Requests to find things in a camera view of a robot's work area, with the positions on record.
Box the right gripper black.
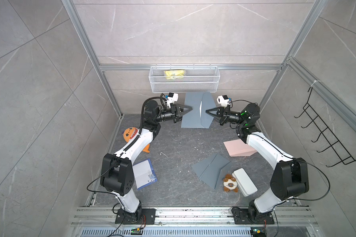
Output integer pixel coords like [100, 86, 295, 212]
[206, 108, 245, 128]

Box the pink envelope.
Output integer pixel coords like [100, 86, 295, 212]
[224, 139, 257, 157]

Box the white blue letter paper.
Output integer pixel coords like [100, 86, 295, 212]
[133, 159, 157, 190]

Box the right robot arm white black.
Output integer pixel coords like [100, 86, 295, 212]
[206, 103, 309, 218]

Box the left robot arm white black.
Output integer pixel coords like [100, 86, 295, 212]
[100, 97, 192, 213]

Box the yellow packet in basket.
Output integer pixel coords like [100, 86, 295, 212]
[164, 69, 186, 80]

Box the orange shark plush toy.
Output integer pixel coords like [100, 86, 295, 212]
[123, 127, 150, 153]

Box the brown white bear plush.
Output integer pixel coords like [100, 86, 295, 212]
[223, 174, 239, 193]

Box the white rectangular box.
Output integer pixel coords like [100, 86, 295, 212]
[232, 168, 258, 197]

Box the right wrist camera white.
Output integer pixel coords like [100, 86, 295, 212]
[217, 95, 231, 108]

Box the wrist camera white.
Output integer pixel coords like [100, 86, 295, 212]
[217, 95, 231, 108]
[160, 92, 179, 109]

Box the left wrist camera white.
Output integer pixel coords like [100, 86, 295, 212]
[160, 92, 179, 109]

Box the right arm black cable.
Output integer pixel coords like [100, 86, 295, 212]
[228, 99, 331, 202]

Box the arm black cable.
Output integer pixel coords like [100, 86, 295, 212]
[228, 99, 331, 202]
[86, 96, 162, 196]

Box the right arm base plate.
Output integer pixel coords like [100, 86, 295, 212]
[231, 207, 275, 225]

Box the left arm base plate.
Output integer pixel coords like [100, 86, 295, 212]
[115, 208, 156, 225]

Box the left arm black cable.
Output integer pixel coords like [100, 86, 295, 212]
[86, 96, 162, 196]

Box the black wire hook rack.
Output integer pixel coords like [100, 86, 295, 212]
[294, 87, 356, 168]

